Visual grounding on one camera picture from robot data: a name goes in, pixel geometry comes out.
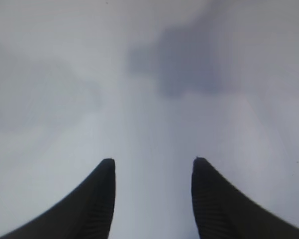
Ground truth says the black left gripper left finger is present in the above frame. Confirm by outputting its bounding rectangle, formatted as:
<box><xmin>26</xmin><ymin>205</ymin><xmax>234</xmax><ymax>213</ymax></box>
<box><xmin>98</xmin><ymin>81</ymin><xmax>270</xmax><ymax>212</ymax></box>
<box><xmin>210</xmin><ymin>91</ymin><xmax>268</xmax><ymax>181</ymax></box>
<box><xmin>2</xmin><ymin>158</ymin><xmax>116</xmax><ymax>239</ymax></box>

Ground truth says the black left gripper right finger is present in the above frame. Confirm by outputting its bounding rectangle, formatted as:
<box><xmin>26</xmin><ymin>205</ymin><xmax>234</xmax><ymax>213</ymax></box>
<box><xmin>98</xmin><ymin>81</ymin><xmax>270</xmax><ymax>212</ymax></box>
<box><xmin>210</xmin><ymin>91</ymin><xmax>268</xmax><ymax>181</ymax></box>
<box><xmin>191</xmin><ymin>157</ymin><xmax>299</xmax><ymax>239</ymax></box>

